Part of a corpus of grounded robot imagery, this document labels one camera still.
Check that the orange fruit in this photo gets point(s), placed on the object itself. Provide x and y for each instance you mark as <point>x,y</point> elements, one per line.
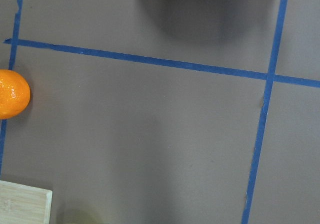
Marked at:
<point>15,94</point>

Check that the bamboo cutting board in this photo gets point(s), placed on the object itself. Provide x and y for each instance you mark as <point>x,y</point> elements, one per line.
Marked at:
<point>21,204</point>

